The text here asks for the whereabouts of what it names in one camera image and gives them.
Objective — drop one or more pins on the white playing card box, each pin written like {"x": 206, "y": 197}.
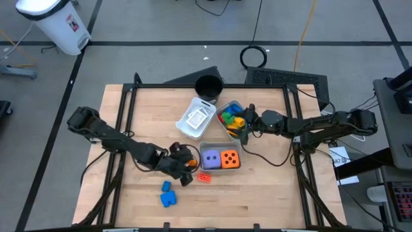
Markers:
{"x": 195, "y": 120}

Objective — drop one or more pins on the orange foam die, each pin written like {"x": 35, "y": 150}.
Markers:
{"x": 230, "y": 159}

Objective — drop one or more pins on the black perforated panel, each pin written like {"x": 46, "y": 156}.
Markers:
{"x": 283, "y": 77}

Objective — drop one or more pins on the backlit keyboard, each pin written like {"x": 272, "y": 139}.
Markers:
{"x": 402, "y": 201}

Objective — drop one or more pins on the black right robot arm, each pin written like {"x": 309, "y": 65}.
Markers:
{"x": 322, "y": 124}

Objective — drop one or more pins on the white paper sheet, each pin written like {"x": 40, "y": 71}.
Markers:
{"x": 341, "y": 158}

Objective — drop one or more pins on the red-orange brick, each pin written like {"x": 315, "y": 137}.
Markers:
{"x": 204, "y": 178}

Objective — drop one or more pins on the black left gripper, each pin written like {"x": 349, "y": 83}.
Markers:
{"x": 172, "y": 166}

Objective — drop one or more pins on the grey plastic bin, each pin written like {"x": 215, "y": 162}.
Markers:
{"x": 220, "y": 144}
{"x": 219, "y": 112}

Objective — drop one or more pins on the grey stand foot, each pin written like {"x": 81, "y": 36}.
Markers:
{"x": 19, "y": 71}

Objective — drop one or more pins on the black desk beam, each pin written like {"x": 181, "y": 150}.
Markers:
{"x": 363, "y": 162}

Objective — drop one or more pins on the white plastic bin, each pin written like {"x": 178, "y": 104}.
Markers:
{"x": 181, "y": 124}

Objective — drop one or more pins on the red toy brick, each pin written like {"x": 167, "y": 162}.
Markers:
{"x": 221, "y": 120}

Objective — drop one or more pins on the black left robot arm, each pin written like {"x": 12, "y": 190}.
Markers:
{"x": 109, "y": 135}

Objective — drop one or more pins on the small blue toy block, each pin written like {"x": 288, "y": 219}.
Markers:
{"x": 166, "y": 186}

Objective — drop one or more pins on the large blue toy block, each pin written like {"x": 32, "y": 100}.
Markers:
{"x": 168, "y": 199}

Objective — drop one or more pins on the green toy block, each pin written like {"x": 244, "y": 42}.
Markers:
{"x": 228, "y": 118}

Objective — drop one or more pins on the orange toy block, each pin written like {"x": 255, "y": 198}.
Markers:
{"x": 192, "y": 163}

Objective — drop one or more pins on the orange-yellow brick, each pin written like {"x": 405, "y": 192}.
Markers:
{"x": 232, "y": 132}

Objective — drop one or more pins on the black floor object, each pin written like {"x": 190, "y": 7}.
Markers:
{"x": 4, "y": 108}

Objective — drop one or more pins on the purple foam die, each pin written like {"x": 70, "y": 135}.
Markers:
{"x": 211, "y": 159}

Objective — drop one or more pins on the white trash can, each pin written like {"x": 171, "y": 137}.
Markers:
{"x": 58, "y": 25}

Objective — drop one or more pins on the black monitor stand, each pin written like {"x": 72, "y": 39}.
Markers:
{"x": 404, "y": 96}

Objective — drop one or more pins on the pale grey rounded object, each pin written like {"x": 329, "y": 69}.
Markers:
{"x": 378, "y": 194}

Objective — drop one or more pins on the yellow toy block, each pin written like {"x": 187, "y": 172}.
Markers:
{"x": 239, "y": 122}

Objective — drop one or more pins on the black bucket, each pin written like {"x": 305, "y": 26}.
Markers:
{"x": 209, "y": 88}

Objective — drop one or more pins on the light blue toy block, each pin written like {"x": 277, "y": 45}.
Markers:
{"x": 237, "y": 108}

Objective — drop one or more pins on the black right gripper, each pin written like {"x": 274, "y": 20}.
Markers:
{"x": 272, "y": 121}

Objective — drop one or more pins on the grey desk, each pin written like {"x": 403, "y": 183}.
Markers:
{"x": 392, "y": 129}

